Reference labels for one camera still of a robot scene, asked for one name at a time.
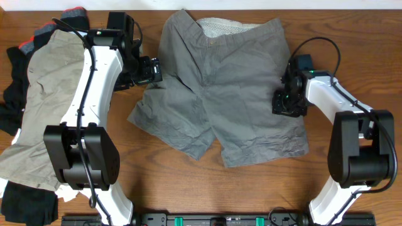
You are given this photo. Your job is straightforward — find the grey shorts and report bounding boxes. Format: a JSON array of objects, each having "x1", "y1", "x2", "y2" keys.
[{"x1": 128, "y1": 10, "x2": 308, "y2": 167}]

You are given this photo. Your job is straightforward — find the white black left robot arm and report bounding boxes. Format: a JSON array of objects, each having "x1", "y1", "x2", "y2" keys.
[{"x1": 43, "y1": 29, "x2": 162, "y2": 225}]

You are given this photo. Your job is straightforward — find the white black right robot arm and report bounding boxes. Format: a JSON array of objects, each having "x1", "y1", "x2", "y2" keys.
[{"x1": 272, "y1": 70, "x2": 398, "y2": 225}]

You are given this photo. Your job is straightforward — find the khaki shorts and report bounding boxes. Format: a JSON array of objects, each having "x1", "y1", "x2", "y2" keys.
[{"x1": 1, "y1": 30, "x2": 84, "y2": 191}]

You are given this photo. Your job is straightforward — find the black garment with red trim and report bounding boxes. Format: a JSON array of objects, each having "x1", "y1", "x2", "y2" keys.
[{"x1": 0, "y1": 6, "x2": 91, "y2": 136}]

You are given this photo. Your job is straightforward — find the white garment under pile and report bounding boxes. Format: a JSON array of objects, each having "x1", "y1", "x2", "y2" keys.
[{"x1": 0, "y1": 129, "x2": 79, "y2": 202}]

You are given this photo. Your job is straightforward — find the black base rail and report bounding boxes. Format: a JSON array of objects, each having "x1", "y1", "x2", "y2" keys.
[{"x1": 61, "y1": 212, "x2": 377, "y2": 226}]

